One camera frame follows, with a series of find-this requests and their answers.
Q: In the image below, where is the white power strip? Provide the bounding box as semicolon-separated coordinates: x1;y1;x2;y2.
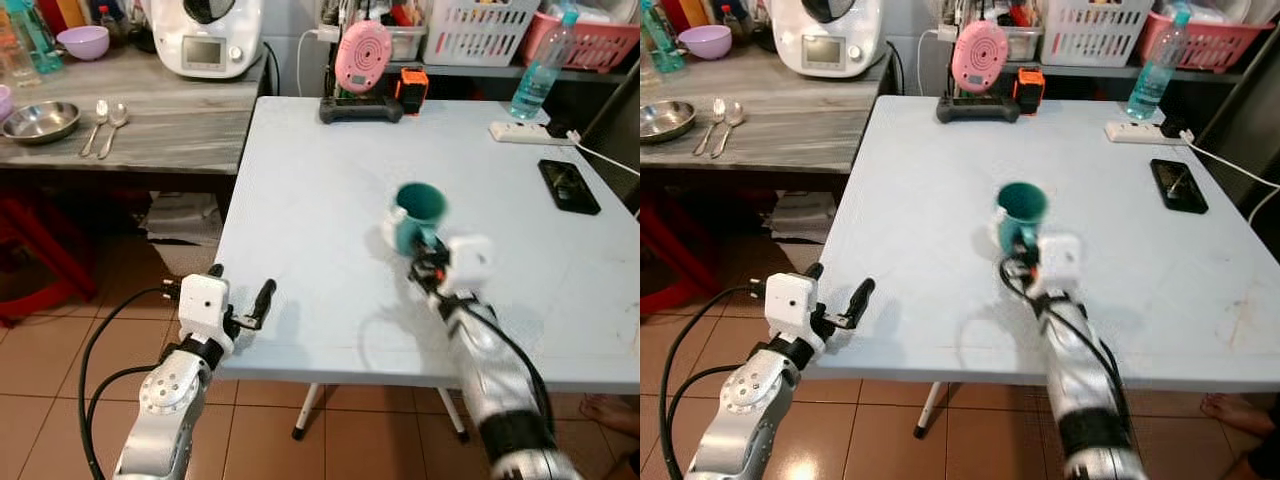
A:
488;119;579;148
1104;119;1192;147

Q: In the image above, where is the white power cable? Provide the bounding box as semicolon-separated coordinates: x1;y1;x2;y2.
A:
574;139;641;180
1184;134;1280;228

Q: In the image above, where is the red plastic stool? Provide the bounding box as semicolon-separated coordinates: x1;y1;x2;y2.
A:
0;188;99;327
640;188;707;320

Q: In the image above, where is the pink plastic basket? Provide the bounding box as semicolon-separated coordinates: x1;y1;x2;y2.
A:
521;9;641;75
1136;9;1277;74

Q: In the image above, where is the grey wooden counter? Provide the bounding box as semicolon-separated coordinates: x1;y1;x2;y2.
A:
640;44;893;193
0;44;273;193

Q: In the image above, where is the white folding table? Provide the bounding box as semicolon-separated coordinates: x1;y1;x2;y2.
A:
213;94;641;444
804;94;1280;441

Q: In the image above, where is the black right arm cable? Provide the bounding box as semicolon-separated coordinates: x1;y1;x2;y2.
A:
460;300;557;441
1000;255;1133;426

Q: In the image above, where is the pink round device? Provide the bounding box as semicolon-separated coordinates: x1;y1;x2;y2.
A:
950;19;1012;95
333;19;394;95

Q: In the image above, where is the teal ceramic mug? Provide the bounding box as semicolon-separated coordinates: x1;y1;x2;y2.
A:
386;181;449;257
993;180;1050;254

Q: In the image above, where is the black flat base device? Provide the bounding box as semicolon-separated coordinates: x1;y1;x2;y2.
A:
318;93;405;126
935;93;1022;125

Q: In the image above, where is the orange and black gadget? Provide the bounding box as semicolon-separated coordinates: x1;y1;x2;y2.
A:
1011;66;1048;115
392;66;431;115

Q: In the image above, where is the person's bare foot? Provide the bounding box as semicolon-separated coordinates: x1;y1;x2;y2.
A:
1199;392;1280;442
579;392;641;437

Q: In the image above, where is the stainless steel bowl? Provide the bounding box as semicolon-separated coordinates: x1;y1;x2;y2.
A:
1;100;82;147
640;99;699;145

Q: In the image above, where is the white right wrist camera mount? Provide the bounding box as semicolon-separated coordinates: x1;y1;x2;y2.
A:
445;235;495;295
1036;233;1085;298

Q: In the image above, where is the white kitchen appliance with display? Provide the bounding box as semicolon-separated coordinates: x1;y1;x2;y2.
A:
771;0;887;79
149;0;266;81

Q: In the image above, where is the black smartphone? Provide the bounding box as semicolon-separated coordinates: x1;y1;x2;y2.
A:
537;158;603;217
1149;157;1211;216

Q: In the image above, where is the white plastic bag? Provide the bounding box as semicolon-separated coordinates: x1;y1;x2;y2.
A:
769;191;837;245
144;191;227;247

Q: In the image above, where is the clear plastic container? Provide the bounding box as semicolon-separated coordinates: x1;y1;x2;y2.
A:
384;24;430;64
1003;24;1046;64

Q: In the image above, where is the white plastic basket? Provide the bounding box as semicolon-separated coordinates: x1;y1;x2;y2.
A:
422;0;542;68
1039;0;1155;68

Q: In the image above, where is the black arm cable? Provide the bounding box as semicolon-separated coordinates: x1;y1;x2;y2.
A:
1000;255;1133;426
460;300;557;441
77;283;187;480
659;283;773;480

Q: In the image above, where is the clear water bottle teal cap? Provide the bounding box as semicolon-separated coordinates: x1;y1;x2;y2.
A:
509;9;582;122
1125;9;1194;122

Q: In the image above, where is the green plastic bottle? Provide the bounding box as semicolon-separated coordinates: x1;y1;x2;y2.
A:
5;0;65;75
640;0;689;75

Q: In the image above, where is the purple plastic bowl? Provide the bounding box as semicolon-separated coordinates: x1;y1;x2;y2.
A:
55;24;112;63
677;24;734;61

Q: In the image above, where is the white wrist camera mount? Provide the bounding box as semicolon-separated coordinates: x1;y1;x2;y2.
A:
177;273;234;352
1036;233;1085;298
764;272;824;347
445;235;495;295

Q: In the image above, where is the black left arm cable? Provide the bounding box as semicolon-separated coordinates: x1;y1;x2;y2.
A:
659;283;773;480
77;283;187;480

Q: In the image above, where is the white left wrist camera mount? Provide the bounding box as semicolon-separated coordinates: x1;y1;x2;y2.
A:
177;273;234;352
764;272;824;347

